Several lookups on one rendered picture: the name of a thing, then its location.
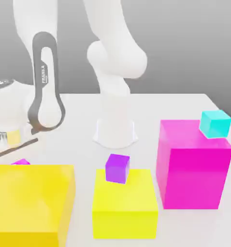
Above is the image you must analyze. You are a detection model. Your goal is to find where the small purple cube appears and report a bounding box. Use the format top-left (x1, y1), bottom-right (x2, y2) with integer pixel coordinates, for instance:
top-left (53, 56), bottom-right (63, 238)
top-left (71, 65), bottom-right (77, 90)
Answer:
top-left (105, 153), bottom-right (131, 185)

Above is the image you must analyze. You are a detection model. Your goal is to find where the small magenta cube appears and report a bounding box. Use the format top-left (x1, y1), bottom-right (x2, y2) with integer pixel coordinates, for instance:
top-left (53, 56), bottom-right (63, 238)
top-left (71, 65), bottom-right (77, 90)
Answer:
top-left (11, 158), bottom-right (31, 165)

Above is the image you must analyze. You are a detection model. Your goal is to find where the large magenta box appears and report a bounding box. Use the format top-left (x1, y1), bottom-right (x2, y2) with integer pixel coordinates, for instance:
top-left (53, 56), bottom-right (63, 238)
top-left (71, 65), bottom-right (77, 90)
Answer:
top-left (156, 119), bottom-right (231, 210)

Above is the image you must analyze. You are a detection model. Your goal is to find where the large lemon yellow box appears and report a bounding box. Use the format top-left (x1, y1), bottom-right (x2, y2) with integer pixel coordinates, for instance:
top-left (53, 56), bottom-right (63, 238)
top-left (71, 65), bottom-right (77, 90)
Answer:
top-left (92, 168), bottom-right (159, 240)

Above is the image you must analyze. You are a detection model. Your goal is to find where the small cyan cube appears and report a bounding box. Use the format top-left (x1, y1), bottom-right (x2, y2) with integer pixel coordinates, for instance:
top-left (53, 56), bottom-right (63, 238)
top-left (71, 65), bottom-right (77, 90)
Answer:
top-left (199, 110), bottom-right (231, 139)

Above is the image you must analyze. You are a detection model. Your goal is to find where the large golden yellow box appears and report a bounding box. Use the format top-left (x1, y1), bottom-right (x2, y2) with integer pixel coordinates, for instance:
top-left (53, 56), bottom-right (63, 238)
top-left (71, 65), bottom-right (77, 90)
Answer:
top-left (0, 164), bottom-right (76, 247)

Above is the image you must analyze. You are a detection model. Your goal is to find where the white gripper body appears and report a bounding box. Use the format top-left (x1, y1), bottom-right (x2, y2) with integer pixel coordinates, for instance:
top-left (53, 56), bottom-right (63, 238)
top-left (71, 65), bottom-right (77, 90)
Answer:
top-left (0, 133), bottom-right (43, 165)

